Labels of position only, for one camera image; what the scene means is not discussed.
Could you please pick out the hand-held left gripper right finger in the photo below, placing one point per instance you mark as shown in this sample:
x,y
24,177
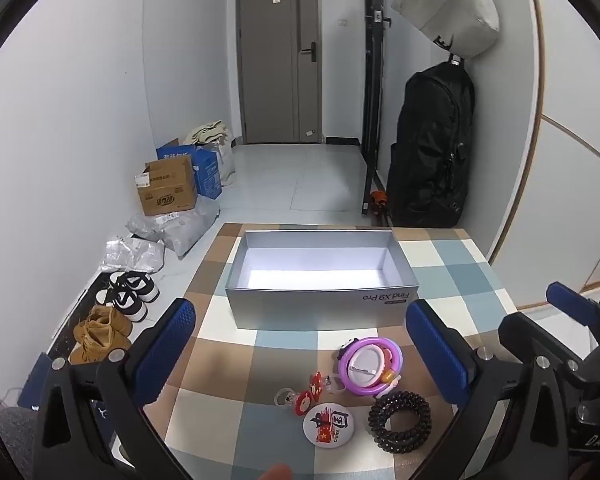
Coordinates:
x,y
440,355

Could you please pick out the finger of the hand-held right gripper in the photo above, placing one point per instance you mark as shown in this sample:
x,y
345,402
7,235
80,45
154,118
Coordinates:
x,y
535,335
572,302

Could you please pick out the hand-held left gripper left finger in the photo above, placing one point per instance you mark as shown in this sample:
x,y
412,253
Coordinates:
x,y
170,345

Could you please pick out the purple round toy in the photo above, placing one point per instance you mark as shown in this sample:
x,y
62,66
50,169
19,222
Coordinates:
x,y
367,367

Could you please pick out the round white red badge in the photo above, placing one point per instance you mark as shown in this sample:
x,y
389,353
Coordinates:
x,y
327,422

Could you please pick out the silver cardboard box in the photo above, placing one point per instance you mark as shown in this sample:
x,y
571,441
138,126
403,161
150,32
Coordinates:
x,y
300,310

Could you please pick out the person's left hand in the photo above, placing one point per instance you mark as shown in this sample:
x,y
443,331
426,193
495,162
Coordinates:
x,y
275,473

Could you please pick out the tan suede boot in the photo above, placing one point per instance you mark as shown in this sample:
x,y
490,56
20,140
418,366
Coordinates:
x,y
95,345
112,317

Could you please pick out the checkered tablecloth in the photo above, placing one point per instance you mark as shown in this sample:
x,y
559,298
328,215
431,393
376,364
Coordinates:
x,y
260,360

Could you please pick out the crumpled silver plastic bag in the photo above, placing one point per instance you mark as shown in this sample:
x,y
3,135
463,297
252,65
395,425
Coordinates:
x,y
130,255

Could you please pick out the grey plastic parcel bag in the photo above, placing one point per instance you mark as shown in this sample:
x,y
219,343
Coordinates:
x,y
180,225

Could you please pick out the small clear charm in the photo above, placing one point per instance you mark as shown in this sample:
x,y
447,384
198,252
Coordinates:
x,y
284,397

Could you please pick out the white wardrobe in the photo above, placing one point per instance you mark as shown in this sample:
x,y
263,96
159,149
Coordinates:
x,y
570,160

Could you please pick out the brown cardboard box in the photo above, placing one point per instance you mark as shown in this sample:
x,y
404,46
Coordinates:
x,y
167,187

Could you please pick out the orange tool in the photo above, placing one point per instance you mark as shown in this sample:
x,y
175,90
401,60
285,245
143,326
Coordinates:
x,y
378,200

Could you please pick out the blue cardboard box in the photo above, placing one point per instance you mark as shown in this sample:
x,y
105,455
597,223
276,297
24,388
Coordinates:
x,y
207,175

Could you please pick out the black backpack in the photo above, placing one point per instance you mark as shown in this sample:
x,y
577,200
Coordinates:
x,y
430,150

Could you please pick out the white bag with beige cloth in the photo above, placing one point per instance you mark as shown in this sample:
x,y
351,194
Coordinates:
x,y
215,135

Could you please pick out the black metal rack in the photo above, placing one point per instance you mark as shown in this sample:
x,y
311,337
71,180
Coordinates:
x,y
372,85

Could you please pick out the grey door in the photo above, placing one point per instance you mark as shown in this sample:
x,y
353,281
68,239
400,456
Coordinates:
x,y
270,60

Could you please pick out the beige canvas bag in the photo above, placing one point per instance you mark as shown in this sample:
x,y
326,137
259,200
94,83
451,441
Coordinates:
x,y
450,5

